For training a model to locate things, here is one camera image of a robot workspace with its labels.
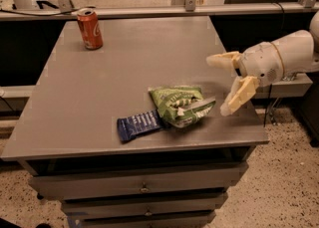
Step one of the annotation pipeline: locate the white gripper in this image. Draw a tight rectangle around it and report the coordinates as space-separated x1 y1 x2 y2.
206 42 284 116

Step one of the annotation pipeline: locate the green jalapeno chip bag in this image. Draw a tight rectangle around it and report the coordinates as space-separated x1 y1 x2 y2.
149 86 216 128

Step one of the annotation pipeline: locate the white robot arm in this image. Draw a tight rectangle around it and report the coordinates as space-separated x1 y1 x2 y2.
206 11 319 116

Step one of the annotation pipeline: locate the blue rxbar blueberry bar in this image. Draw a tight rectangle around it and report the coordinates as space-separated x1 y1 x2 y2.
117 111 165 142

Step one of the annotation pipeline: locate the grey drawer cabinet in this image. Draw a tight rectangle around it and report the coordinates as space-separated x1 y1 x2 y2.
0 16 271 228

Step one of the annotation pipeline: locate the bottom grey drawer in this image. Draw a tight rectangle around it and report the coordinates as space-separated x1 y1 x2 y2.
79 210 215 228

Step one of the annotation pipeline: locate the grey drawer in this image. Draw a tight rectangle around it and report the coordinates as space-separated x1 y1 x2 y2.
79 210 215 228
62 191 228 220
29 162 248 200

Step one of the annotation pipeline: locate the orange soda can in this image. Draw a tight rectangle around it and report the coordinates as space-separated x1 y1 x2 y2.
77 8 103 50

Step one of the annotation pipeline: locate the top grey drawer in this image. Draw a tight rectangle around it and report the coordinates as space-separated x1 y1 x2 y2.
29 162 248 200

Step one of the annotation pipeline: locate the middle grey drawer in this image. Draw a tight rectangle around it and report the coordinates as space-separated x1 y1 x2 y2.
62 191 228 220

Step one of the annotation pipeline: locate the black cable on right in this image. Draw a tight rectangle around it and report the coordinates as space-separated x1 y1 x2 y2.
263 2 286 128

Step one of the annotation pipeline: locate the black cable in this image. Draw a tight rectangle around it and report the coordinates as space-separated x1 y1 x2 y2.
263 2 286 128
0 6 81 17

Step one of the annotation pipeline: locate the black cable top left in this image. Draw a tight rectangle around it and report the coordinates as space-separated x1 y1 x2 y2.
0 6 81 17

